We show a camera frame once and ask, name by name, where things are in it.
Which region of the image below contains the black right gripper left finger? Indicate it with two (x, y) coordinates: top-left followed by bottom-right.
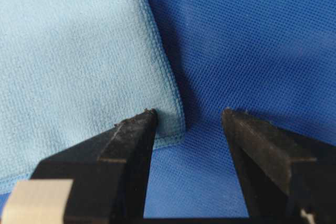
(0, 108), (159, 224)

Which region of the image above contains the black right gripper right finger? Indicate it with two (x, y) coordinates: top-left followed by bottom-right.
(222, 108), (335, 223)

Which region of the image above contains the light blue towel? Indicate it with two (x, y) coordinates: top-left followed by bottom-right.
(1, 0), (185, 194)

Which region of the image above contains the blue table cloth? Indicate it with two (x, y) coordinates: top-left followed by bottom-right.
(0, 0), (336, 219)

